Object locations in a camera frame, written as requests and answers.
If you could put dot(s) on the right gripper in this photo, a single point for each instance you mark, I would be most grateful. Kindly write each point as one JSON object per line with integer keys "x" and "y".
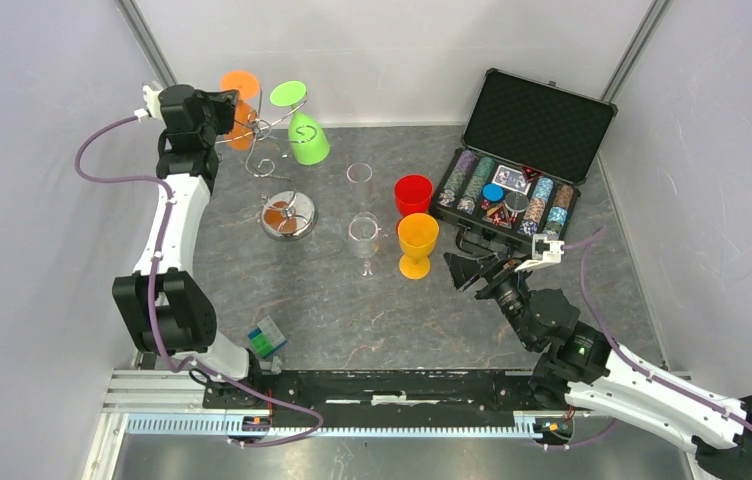
{"x": 494, "y": 270}

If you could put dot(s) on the clear wine glass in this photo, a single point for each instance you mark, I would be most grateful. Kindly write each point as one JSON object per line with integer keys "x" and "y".
{"x": 363, "y": 234}

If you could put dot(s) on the yellow plastic wine glass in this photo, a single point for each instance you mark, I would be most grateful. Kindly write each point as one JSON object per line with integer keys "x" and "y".
{"x": 417, "y": 235}

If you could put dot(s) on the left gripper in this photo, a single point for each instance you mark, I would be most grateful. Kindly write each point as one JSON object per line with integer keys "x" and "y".
{"x": 224, "y": 103}

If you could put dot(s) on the black poker chip case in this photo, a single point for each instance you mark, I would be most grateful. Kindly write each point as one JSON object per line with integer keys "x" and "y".
{"x": 526, "y": 148}

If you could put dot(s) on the red plastic wine glass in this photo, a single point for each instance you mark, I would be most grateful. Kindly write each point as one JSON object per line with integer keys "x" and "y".
{"x": 413, "y": 194}

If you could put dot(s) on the chrome wine glass rack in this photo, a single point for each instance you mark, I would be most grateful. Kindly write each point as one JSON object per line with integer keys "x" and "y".
{"x": 289, "y": 214}

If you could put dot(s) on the clear flute glass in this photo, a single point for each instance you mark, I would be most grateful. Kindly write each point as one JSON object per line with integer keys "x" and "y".
{"x": 360, "y": 175}

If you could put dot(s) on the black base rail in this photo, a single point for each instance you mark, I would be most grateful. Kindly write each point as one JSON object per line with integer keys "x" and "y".
{"x": 475, "y": 403}

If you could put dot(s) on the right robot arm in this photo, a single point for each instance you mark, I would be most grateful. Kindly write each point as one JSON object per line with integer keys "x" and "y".
{"x": 579, "y": 366}

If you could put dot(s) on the coloured toy brick block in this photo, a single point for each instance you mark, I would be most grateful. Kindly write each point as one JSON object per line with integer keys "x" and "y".
{"x": 266, "y": 338}

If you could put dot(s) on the orange plastic wine glass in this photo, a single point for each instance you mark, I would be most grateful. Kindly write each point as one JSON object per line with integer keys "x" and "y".
{"x": 248, "y": 86}

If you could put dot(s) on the green plastic wine glass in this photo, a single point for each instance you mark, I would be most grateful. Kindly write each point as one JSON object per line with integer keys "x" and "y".
{"x": 309, "y": 143}

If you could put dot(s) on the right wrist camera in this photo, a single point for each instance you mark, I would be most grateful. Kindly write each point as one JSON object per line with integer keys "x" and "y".
{"x": 546, "y": 251}

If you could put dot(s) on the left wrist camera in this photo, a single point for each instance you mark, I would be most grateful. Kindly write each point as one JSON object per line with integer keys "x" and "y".
{"x": 152, "y": 105}

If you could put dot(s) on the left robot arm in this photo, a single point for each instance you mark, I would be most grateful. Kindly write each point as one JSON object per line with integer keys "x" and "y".
{"x": 163, "y": 308}

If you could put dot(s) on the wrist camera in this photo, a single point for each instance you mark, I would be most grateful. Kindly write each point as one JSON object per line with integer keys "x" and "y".
{"x": 546, "y": 251}
{"x": 152, "y": 105}

